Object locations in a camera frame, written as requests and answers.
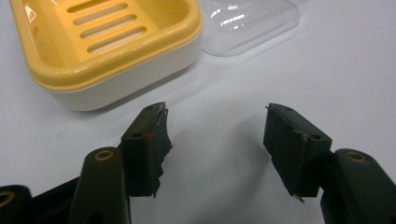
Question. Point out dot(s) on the yellow and white soap box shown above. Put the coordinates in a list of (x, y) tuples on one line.
[(102, 62)]

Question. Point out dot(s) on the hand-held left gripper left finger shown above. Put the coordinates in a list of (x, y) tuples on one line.
[(143, 155)]

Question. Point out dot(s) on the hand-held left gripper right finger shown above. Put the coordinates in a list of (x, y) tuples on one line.
[(295, 149)]

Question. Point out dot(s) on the clear plastic soap box lid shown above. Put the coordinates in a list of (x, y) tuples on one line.
[(246, 25)]

